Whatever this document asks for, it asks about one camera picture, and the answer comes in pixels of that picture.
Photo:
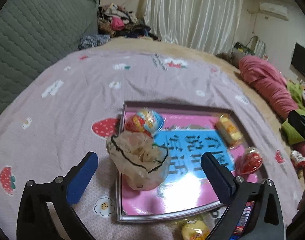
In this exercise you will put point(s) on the grey quilted headboard cover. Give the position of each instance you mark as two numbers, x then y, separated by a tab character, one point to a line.
30	35

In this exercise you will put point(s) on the beige bed sheet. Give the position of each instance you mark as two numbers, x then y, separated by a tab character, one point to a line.
192	55

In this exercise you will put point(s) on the beige organza scrunchie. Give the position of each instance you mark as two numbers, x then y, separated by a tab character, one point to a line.
137	155

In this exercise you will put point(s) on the blue cookie packet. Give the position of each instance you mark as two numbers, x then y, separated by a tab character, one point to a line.
243	217

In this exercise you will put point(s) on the white radiator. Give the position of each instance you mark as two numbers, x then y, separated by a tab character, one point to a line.
258	47

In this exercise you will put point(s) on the pink strawberry printed blanket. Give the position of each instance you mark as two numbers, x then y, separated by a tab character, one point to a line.
80	100

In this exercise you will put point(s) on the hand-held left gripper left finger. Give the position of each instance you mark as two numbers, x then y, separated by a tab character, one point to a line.
82	177

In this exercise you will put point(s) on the yellow cake packet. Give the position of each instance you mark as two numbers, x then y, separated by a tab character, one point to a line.
228	130
193	231

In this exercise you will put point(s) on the pile of clothes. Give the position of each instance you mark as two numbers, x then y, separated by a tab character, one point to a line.
120	22

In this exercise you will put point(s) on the small doll toy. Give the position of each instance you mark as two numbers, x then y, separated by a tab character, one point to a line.
298	160

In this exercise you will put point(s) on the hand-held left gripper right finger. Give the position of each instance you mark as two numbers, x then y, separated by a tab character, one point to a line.
215	177

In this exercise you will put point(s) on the pink book with blue label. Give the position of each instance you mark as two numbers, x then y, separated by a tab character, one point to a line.
187	187

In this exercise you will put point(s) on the green blanket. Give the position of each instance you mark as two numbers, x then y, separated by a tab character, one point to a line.
293	130

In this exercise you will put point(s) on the dark bag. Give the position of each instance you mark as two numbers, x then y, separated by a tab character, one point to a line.
242	47

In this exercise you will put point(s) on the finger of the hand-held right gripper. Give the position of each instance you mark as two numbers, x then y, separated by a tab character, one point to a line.
301	127

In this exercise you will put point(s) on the blue patterned cloth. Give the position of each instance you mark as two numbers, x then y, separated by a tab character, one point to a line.
93	42

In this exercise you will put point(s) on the white curtain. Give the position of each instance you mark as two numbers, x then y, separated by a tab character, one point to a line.
192	12

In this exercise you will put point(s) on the white air conditioner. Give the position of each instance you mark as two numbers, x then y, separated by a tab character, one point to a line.
273	10

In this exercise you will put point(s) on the pink quilt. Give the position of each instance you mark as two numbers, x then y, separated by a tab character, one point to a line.
262	77

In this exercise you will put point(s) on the red jelly packet blue label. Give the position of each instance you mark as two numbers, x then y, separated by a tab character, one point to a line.
145	121

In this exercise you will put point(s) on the black television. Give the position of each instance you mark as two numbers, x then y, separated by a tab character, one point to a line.
302	58

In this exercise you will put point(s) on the brown cloth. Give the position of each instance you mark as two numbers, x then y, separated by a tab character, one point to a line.
227	58

